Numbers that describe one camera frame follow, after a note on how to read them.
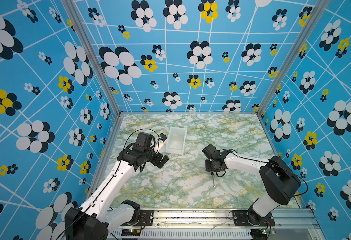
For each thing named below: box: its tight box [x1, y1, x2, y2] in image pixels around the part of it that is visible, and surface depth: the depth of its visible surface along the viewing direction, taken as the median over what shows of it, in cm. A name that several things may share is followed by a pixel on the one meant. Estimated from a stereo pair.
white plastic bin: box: [165, 126, 188, 155], surface depth 104 cm
